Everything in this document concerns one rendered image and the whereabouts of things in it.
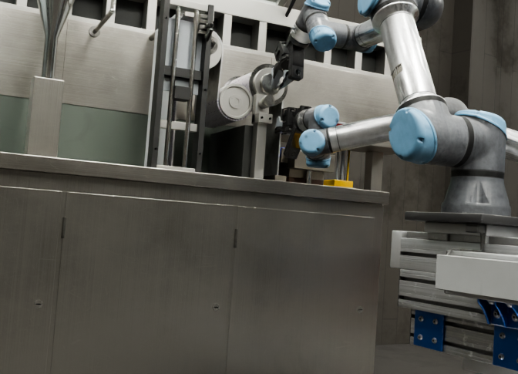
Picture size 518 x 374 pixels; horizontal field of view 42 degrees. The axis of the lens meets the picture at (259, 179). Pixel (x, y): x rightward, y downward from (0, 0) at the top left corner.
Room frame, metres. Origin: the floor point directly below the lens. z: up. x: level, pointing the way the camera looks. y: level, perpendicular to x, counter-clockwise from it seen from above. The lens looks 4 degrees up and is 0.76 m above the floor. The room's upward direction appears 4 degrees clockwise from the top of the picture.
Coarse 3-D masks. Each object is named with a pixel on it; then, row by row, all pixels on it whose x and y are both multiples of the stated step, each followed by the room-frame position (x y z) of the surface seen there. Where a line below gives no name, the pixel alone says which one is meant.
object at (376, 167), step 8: (368, 152) 3.12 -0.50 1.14; (376, 152) 3.10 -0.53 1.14; (368, 160) 3.11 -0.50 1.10; (376, 160) 3.10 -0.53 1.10; (368, 168) 3.11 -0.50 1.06; (376, 168) 3.10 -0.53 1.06; (368, 176) 3.11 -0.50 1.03; (376, 176) 3.10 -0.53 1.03; (368, 184) 3.10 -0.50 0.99; (376, 184) 3.10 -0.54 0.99
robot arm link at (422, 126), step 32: (384, 0) 1.60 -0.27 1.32; (416, 0) 1.64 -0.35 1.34; (384, 32) 1.60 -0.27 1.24; (416, 32) 1.58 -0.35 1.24; (416, 64) 1.52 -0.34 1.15; (416, 96) 1.47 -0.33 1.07; (416, 128) 1.42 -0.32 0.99; (448, 128) 1.44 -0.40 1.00; (416, 160) 1.46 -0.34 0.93; (448, 160) 1.47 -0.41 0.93
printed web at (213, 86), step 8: (216, 72) 2.29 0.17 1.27; (208, 80) 2.35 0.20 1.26; (216, 80) 2.28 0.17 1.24; (240, 80) 2.41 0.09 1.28; (248, 80) 2.33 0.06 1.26; (208, 88) 2.34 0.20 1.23; (216, 88) 2.27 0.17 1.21; (248, 88) 2.33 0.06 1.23; (208, 96) 2.33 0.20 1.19; (216, 96) 2.26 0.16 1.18; (176, 104) 2.20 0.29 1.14; (208, 104) 2.33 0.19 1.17; (216, 104) 2.26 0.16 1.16; (176, 112) 2.20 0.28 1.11; (208, 112) 2.35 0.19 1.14; (216, 112) 2.29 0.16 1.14; (208, 120) 2.40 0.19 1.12; (216, 120) 2.35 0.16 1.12; (224, 120) 2.31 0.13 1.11; (232, 120) 2.28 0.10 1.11
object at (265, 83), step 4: (264, 76) 2.30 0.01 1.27; (268, 76) 2.30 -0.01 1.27; (264, 80) 2.30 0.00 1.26; (268, 80) 2.31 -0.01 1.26; (260, 84) 2.30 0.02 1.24; (264, 84) 2.30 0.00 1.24; (268, 84) 2.31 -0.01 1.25; (280, 84) 2.32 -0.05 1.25; (264, 88) 2.30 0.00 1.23; (268, 88) 2.30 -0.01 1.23; (272, 88) 2.31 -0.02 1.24; (264, 92) 2.30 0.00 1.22; (268, 92) 2.30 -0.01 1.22; (272, 92) 2.31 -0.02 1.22; (276, 92) 2.32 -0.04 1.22
